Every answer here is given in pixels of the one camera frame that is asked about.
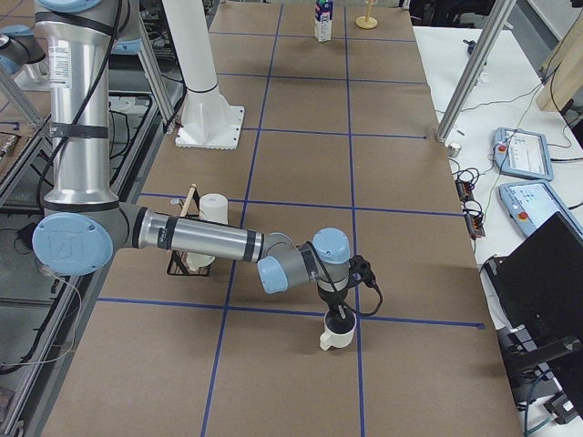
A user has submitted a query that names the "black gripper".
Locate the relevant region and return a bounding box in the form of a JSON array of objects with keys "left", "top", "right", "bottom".
[{"left": 318, "top": 287, "right": 348, "bottom": 326}]

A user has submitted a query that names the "white mug grey inside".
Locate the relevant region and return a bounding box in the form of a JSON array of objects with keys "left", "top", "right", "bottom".
[{"left": 320, "top": 310, "right": 356, "bottom": 351}]

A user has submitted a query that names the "blue white milk carton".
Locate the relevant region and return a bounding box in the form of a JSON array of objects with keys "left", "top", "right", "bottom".
[{"left": 314, "top": 0, "right": 333, "bottom": 43}]

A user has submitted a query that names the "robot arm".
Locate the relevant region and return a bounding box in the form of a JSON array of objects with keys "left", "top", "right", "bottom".
[{"left": 32, "top": 1, "right": 356, "bottom": 333}]

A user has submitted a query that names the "white cup in rack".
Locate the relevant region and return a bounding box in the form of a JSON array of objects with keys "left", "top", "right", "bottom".
[{"left": 199, "top": 193, "right": 229, "bottom": 224}]

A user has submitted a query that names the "small metal cup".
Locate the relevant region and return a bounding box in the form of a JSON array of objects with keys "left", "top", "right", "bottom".
[{"left": 446, "top": 142, "right": 462, "bottom": 158}]

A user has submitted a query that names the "black power strip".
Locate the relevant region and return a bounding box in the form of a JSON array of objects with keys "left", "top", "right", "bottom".
[{"left": 455, "top": 180, "right": 486, "bottom": 240}]

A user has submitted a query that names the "black laptop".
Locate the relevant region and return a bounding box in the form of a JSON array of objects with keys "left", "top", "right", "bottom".
[{"left": 484, "top": 212, "right": 582, "bottom": 403}]

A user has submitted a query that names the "teach pendant near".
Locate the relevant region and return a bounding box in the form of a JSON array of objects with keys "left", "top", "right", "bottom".
[{"left": 497, "top": 179, "right": 579, "bottom": 237}]

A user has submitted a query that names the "teach pendant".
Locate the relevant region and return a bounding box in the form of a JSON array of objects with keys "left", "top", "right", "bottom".
[
  {"left": 497, "top": 179, "right": 579, "bottom": 237},
  {"left": 493, "top": 127, "right": 554, "bottom": 181}
]

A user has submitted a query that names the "teach pendant far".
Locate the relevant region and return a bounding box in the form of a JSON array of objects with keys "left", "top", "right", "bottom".
[{"left": 493, "top": 127, "right": 554, "bottom": 181}]

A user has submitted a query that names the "wooden mug tree stand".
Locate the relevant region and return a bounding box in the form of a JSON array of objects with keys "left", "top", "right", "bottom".
[{"left": 355, "top": 0, "right": 378, "bottom": 30}]

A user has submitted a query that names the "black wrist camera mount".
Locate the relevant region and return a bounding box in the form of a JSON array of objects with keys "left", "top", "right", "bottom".
[{"left": 347, "top": 255, "right": 377, "bottom": 288}]

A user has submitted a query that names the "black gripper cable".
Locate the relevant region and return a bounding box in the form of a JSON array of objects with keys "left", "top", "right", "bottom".
[{"left": 304, "top": 243, "right": 384, "bottom": 318}]

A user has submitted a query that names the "black wire dish rack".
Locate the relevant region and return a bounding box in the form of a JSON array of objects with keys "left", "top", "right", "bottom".
[{"left": 167, "top": 183, "right": 212, "bottom": 277}]

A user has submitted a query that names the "aluminium frame post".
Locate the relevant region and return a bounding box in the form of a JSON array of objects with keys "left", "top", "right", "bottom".
[{"left": 435, "top": 0, "right": 517, "bottom": 143}]

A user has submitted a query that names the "white camera post with base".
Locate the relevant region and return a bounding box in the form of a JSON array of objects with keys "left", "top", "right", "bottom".
[{"left": 163, "top": 0, "right": 245, "bottom": 150}]

